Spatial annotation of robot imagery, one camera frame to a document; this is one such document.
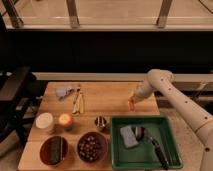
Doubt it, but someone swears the green plastic tray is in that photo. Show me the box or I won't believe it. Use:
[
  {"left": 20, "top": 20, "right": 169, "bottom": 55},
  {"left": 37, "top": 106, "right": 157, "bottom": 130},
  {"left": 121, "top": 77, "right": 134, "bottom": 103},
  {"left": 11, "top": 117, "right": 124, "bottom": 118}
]
[{"left": 110, "top": 115, "right": 183, "bottom": 171}]

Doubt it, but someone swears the small metal cup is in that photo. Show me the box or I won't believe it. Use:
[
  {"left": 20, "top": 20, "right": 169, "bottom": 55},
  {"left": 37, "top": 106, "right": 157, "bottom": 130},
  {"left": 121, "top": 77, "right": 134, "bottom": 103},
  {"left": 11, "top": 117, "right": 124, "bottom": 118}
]
[{"left": 94, "top": 116, "right": 109, "bottom": 132}]

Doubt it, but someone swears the black handled metal spoon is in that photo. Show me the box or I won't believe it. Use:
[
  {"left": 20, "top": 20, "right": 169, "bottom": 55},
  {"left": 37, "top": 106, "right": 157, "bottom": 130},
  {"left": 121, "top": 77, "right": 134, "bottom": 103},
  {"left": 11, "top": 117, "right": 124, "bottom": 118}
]
[{"left": 135, "top": 127, "right": 169, "bottom": 170}]

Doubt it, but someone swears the black side table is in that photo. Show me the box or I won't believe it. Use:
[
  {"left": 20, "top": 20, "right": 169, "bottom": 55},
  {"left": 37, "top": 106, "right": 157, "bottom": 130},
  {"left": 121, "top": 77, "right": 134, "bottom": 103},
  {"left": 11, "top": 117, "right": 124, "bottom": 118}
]
[{"left": 0, "top": 67, "right": 36, "bottom": 145}]

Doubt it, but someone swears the brown bowl with nuts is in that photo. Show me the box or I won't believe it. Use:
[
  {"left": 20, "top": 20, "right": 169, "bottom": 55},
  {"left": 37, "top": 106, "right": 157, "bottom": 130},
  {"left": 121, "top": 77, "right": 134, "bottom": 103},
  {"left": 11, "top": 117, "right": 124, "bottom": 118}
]
[{"left": 77, "top": 132, "right": 108, "bottom": 164}]

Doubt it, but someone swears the crumpled purple grey cloth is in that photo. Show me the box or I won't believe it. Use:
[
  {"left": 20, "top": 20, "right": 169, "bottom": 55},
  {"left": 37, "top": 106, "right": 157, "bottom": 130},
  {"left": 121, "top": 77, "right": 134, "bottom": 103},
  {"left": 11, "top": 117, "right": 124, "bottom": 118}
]
[{"left": 55, "top": 86, "right": 74, "bottom": 99}]

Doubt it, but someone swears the white lidded jar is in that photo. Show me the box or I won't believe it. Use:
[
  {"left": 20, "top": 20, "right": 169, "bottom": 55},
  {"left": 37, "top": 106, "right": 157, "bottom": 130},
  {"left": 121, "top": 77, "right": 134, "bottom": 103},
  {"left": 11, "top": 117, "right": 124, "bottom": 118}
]
[{"left": 35, "top": 113, "right": 55, "bottom": 134}]

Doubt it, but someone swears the red yellow apple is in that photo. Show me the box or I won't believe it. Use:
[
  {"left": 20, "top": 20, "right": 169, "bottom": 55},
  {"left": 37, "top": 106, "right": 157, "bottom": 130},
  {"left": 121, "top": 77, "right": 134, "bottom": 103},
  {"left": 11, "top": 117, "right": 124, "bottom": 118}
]
[{"left": 58, "top": 113, "right": 74, "bottom": 130}]

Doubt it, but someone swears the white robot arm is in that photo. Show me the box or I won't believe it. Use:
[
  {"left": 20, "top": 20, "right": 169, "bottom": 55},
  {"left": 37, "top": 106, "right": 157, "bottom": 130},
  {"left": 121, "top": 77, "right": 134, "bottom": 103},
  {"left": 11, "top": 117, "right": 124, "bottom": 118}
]
[{"left": 129, "top": 69, "right": 213, "bottom": 171}]

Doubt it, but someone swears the brown bowl with brush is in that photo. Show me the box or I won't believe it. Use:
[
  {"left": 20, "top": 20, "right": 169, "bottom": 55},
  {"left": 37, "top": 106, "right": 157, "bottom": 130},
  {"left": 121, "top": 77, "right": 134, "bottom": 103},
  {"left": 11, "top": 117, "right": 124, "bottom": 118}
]
[{"left": 40, "top": 136, "right": 68, "bottom": 166}]

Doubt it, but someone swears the grey blue sponge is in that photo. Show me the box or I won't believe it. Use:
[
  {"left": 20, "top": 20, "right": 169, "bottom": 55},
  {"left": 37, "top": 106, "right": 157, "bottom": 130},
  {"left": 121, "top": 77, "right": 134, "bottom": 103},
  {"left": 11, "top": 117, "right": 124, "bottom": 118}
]
[{"left": 120, "top": 126, "right": 138, "bottom": 148}]

